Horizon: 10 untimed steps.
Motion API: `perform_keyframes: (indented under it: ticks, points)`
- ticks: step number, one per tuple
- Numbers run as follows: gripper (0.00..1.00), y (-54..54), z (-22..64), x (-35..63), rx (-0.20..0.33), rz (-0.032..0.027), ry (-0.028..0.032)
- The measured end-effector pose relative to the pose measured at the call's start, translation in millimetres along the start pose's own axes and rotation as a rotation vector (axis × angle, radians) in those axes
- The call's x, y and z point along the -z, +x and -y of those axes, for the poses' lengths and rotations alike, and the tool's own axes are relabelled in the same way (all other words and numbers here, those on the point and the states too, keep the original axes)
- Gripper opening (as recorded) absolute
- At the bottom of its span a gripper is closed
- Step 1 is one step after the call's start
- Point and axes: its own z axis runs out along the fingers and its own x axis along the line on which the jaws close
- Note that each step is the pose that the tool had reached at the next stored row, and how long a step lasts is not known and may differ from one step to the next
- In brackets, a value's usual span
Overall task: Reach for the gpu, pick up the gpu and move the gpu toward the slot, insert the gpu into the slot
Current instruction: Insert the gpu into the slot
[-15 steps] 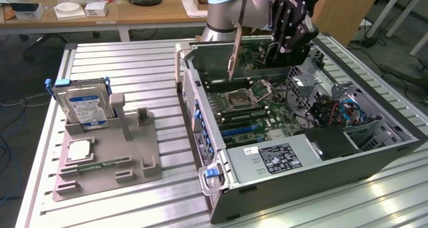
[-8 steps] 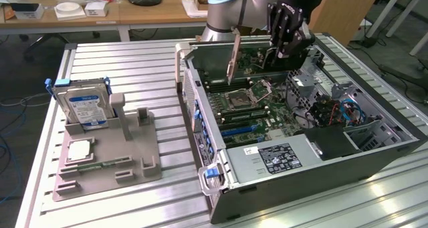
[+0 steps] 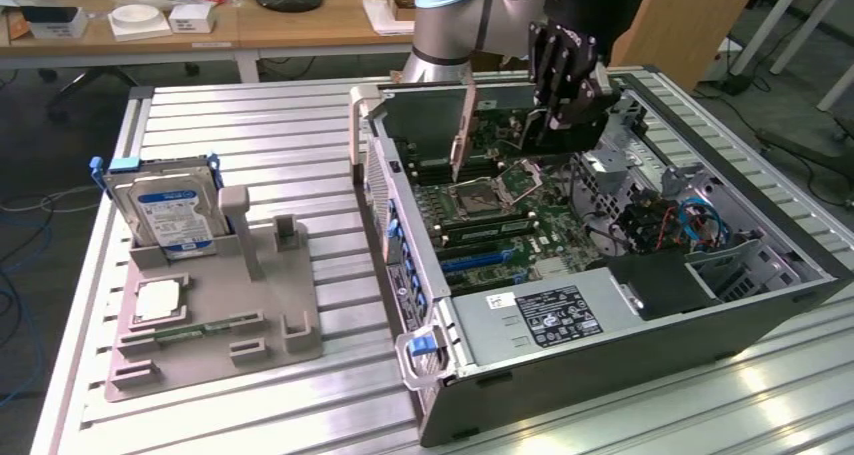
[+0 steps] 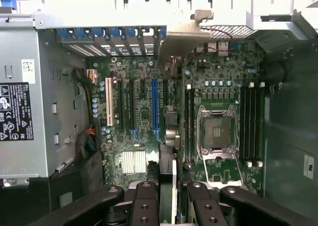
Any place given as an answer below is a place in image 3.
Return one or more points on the black chair base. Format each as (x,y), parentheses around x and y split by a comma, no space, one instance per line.
(808,145)

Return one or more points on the metal socket cover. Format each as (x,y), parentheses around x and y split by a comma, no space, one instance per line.
(524,177)

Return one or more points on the white table frame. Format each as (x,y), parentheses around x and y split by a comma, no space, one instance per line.
(795,5)

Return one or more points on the black RAM stick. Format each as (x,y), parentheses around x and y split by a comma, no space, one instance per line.
(488,230)

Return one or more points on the silver CPU chip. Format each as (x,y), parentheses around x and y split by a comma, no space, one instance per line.
(160,300)

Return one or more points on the white box with black lid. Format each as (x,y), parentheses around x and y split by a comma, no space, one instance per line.
(57,22)

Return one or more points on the white round part on box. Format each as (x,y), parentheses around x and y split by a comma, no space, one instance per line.
(137,20)

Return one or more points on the hard disk with blue caddy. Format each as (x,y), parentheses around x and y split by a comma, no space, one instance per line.
(168,215)

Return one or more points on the blue expansion slot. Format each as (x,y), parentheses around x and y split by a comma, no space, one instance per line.
(481,260)

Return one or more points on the wooden desk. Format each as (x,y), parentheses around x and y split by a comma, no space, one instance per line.
(281,30)

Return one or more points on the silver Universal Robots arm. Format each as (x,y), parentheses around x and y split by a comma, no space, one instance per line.
(448,30)

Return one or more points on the metal disk bay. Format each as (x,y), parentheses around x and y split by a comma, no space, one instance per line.
(748,270)

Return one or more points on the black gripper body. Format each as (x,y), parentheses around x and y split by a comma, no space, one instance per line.
(601,5)

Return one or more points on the green motherboard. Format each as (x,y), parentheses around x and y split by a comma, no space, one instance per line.
(554,215)

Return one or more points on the grey power supply unit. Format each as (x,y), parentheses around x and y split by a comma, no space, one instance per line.
(548,315)

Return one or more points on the black Nvidia Quadro graphics card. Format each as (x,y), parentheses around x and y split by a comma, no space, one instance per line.
(568,140)

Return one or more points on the green RAM stick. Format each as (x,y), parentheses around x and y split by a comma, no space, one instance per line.
(201,331)

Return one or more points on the small white cardboard box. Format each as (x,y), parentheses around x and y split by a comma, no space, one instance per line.
(193,17)

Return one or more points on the grey printed parts rack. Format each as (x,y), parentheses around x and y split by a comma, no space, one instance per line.
(268,315)

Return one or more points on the wooden cabinet panel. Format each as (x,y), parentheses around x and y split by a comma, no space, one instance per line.
(688,20)

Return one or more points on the black open PC case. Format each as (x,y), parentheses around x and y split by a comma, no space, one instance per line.
(601,375)

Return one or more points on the CPU socket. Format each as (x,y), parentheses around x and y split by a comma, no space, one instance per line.
(477,197)

